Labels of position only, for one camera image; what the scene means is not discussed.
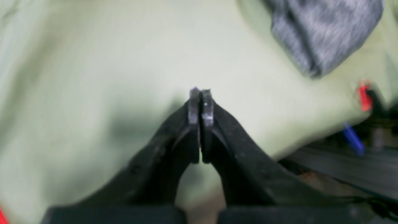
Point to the grey heathered T-shirt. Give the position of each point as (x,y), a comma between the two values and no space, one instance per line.
(319,35)

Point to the blue clamp handle top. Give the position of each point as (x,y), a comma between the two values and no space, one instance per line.
(353,139)

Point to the orange black clamp top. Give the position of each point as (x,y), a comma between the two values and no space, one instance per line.
(370,100)

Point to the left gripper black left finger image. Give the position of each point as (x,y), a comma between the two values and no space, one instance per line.
(144,191)

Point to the green table cloth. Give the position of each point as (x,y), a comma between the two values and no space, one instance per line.
(86,83)

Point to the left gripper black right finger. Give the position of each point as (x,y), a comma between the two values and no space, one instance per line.
(257,189)

